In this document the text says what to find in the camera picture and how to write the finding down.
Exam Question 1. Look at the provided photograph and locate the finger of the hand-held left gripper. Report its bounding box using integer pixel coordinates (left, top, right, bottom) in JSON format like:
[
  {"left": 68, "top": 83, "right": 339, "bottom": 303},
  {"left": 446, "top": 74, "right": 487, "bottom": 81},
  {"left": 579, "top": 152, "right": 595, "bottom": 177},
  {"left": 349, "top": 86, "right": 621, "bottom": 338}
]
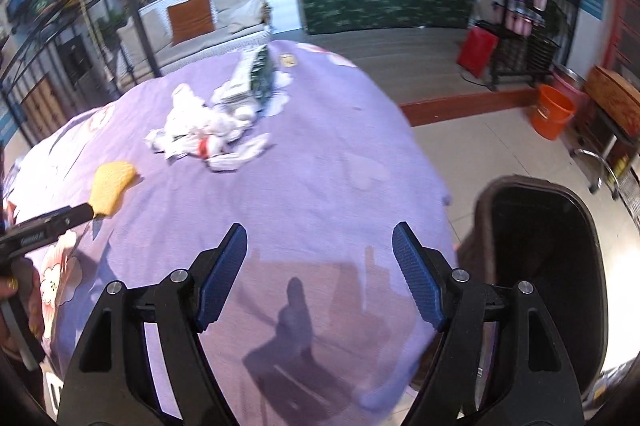
[{"left": 42, "top": 203, "right": 98, "bottom": 231}]

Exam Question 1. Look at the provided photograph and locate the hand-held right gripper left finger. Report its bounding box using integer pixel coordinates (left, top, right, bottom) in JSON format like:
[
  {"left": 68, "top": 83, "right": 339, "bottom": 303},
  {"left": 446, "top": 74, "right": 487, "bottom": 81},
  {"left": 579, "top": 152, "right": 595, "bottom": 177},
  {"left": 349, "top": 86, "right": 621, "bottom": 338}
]
[{"left": 57, "top": 222, "right": 249, "bottom": 426}]

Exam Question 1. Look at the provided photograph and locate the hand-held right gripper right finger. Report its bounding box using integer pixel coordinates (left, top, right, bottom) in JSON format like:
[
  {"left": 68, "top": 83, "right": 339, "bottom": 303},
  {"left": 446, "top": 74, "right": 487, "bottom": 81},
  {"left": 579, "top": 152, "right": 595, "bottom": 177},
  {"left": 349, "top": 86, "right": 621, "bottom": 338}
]
[{"left": 391, "top": 221, "right": 586, "bottom": 426}]

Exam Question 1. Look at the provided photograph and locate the white orange print wrapper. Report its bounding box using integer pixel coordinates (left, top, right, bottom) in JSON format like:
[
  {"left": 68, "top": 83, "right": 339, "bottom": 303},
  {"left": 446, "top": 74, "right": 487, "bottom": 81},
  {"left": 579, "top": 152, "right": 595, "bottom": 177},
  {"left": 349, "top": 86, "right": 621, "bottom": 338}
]
[{"left": 145, "top": 126, "right": 273, "bottom": 173}]

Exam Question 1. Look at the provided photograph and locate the dark brown trash bin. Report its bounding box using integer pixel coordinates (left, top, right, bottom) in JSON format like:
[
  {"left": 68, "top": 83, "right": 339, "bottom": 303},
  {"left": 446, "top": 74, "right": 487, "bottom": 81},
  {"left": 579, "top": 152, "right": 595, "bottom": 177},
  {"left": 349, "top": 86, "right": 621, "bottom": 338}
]
[{"left": 457, "top": 175, "right": 608, "bottom": 407}]

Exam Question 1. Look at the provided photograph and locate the white tissue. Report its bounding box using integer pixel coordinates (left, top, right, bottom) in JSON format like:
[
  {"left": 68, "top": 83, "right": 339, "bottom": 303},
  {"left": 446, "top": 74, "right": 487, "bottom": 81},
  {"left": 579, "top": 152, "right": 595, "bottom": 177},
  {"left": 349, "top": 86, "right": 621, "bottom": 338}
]
[{"left": 165, "top": 83, "right": 236, "bottom": 141}]

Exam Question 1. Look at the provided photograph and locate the white snack packet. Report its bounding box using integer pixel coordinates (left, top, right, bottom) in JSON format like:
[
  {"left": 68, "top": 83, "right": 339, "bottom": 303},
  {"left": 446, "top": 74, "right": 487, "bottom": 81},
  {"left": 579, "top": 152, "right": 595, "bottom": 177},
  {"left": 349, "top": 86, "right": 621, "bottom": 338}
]
[{"left": 212, "top": 48, "right": 261, "bottom": 107}]

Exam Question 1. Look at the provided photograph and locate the green snack packet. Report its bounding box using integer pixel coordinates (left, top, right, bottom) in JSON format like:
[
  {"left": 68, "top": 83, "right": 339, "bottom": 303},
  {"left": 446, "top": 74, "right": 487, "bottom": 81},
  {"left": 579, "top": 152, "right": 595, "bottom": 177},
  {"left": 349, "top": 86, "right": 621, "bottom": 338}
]
[{"left": 250, "top": 46, "right": 276, "bottom": 111}]

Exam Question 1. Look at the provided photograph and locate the person's left hand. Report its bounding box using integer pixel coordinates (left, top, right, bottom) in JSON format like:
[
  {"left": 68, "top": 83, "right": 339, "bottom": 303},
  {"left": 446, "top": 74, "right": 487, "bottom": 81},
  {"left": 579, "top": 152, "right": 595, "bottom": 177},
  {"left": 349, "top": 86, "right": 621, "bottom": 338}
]
[{"left": 0, "top": 256, "right": 47, "bottom": 342}]

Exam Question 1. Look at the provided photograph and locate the purple floral blanket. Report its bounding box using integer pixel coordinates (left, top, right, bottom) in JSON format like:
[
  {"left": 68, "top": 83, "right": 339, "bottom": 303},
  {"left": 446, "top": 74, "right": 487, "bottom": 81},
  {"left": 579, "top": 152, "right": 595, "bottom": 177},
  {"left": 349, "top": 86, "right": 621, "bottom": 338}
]
[{"left": 0, "top": 40, "right": 456, "bottom": 426}]

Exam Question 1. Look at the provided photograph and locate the orange bucket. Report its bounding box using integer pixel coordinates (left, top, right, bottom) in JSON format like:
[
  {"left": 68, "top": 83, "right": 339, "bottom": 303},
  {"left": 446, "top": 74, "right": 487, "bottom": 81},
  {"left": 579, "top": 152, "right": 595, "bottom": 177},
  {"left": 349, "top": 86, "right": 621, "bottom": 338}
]
[{"left": 530, "top": 84, "right": 577, "bottom": 141}]

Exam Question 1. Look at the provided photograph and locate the brown cushion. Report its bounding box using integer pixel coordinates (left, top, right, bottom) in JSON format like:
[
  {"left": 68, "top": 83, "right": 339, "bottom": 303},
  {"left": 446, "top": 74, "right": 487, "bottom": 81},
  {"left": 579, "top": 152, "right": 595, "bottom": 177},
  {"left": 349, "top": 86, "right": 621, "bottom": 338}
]
[{"left": 166, "top": 0, "right": 216, "bottom": 46}]

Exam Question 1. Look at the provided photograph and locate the red bag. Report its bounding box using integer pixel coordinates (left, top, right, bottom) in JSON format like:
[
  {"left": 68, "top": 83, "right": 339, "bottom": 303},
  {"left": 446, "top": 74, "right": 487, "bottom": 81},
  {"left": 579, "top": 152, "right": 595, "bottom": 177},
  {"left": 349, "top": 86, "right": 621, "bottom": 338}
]
[{"left": 456, "top": 26, "right": 500, "bottom": 79}]

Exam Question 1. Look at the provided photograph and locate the black metal rack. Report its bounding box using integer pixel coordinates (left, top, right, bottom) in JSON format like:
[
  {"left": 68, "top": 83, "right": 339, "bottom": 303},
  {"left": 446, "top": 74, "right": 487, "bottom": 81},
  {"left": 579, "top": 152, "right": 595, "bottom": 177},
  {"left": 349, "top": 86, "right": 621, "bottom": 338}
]
[{"left": 487, "top": 0, "right": 563, "bottom": 91}]

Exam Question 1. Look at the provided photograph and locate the pink bucket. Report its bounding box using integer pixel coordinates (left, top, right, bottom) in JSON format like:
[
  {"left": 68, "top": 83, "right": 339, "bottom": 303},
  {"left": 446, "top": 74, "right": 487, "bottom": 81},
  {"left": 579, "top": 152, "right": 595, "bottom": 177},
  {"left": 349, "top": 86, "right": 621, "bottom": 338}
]
[{"left": 550, "top": 64, "right": 588, "bottom": 107}]

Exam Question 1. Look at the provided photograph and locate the white wicker swing sofa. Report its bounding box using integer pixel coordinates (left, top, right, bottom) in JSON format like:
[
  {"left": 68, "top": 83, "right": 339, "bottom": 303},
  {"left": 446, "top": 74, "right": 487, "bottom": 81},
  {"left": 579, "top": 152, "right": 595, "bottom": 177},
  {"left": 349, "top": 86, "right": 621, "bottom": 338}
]
[{"left": 116, "top": 0, "right": 273, "bottom": 81}]

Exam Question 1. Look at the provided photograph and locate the wooden top stool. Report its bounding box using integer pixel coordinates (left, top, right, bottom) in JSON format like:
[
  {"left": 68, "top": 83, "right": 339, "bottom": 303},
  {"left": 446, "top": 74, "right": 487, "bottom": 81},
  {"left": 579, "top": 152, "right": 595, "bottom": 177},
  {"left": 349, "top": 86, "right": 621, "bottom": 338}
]
[{"left": 570, "top": 64, "right": 640, "bottom": 197}]

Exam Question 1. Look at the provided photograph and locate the red wooden shelf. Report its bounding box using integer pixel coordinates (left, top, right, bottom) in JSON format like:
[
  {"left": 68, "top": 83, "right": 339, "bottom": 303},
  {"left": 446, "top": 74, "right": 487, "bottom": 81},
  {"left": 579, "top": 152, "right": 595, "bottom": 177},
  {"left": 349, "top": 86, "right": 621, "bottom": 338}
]
[{"left": 602, "top": 0, "right": 640, "bottom": 71}]

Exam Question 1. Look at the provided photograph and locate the black iron bed frame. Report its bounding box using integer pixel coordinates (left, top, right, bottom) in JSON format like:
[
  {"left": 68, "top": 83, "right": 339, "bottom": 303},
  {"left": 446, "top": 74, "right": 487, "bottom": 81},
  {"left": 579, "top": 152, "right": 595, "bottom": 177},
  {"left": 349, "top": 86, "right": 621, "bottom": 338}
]
[{"left": 0, "top": 0, "right": 161, "bottom": 147}]

